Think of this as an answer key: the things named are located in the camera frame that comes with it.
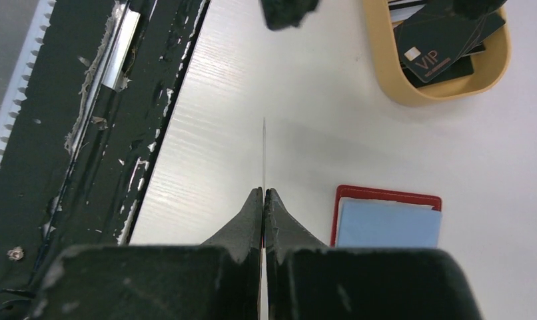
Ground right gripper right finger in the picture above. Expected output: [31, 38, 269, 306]
[264, 189, 482, 319]

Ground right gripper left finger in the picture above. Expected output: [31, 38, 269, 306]
[28, 188, 263, 319]

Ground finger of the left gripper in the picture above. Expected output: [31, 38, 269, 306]
[260, 0, 319, 31]
[452, 0, 507, 20]

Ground wooden tray with cards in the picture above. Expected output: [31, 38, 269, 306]
[362, 1, 511, 107]

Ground red card holder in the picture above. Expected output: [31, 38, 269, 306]
[330, 185, 442, 248]

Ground thin card seen edge-on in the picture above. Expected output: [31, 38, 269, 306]
[260, 117, 269, 320]

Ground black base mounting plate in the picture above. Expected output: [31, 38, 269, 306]
[0, 1, 209, 313]

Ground white cable duct strip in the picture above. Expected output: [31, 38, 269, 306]
[0, 1, 56, 169]

